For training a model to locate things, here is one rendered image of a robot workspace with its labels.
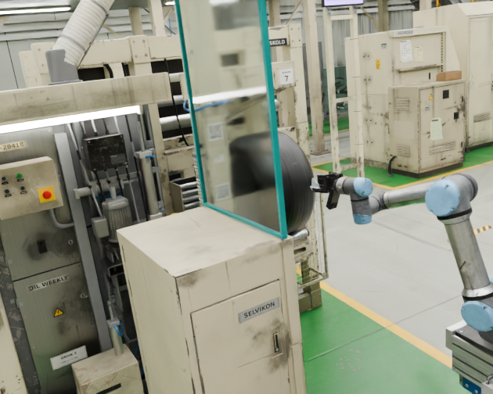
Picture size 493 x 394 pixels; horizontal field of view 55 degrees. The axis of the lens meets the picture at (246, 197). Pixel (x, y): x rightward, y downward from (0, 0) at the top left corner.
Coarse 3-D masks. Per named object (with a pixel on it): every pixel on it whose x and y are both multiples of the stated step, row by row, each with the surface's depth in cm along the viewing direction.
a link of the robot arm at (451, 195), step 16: (448, 176) 168; (464, 176) 167; (432, 192) 163; (448, 192) 159; (464, 192) 161; (432, 208) 164; (448, 208) 159; (464, 208) 160; (448, 224) 164; (464, 224) 162; (464, 240) 162; (464, 256) 163; (480, 256) 163; (464, 272) 164; (480, 272) 162; (464, 288) 167; (480, 288) 162; (464, 304) 164; (480, 304) 160; (464, 320) 167; (480, 320) 162
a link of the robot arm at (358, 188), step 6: (348, 180) 196; (354, 180) 193; (360, 180) 191; (366, 180) 190; (342, 186) 198; (348, 186) 195; (354, 186) 191; (360, 186) 189; (366, 186) 190; (372, 186) 192; (348, 192) 196; (354, 192) 192; (360, 192) 190; (366, 192) 190; (354, 198) 193; (360, 198) 192
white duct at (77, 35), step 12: (84, 0) 210; (96, 0) 211; (108, 0) 214; (84, 12) 209; (96, 12) 211; (72, 24) 209; (84, 24) 209; (96, 24) 214; (60, 36) 209; (72, 36) 208; (84, 36) 210; (72, 48) 209; (84, 48) 213; (72, 60) 210
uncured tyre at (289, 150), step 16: (288, 144) 234; (288, 160) 228; (304, 160) 232; (288, 176) 225; (304, 176) 230; (288, 192) 225; (304, 192) 230; (288, 208) 227; (304, 208) 233; (288, 224) 234; (304, 224) 245
